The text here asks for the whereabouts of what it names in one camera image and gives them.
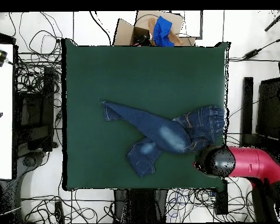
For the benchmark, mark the grey swivel chair base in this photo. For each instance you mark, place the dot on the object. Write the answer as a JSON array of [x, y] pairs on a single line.
[[30, 161]]

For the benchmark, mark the black flat panel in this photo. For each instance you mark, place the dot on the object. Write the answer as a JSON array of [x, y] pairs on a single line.
[[269, 107]]

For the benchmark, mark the black upright bar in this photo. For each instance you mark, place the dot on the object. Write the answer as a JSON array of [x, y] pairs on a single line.
[[246, 107]]

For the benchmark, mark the blue denim jeans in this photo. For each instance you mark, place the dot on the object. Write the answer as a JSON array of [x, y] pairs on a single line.
[[163, 130]]

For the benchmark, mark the black equipment stand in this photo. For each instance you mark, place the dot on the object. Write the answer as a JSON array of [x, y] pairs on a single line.
[[37, 116]]

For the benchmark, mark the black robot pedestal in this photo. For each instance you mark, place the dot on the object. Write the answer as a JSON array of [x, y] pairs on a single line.
[[140, 205]]

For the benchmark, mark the white side table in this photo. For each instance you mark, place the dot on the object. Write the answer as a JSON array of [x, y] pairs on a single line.
[[1, 105]]

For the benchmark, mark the bright blue cloth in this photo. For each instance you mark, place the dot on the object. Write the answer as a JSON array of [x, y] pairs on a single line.
[[162, 30]]

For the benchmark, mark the black power strip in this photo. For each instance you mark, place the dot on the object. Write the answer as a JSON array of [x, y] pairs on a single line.
[[59, 211]]

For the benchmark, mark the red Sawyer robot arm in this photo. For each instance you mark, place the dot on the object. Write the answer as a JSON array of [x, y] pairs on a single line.
[[249, 163]]

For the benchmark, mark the black rod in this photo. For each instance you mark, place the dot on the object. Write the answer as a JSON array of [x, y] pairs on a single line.
[[275, 22]]

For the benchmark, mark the brown cardboard box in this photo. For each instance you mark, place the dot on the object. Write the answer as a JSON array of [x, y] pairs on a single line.
[[124, 32]]

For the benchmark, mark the black rectangular box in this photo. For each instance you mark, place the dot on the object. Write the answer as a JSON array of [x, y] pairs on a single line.
[[221, 200]]

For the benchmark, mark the dark green table cloth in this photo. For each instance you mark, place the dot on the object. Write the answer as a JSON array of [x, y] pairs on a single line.
[[130, 70]]

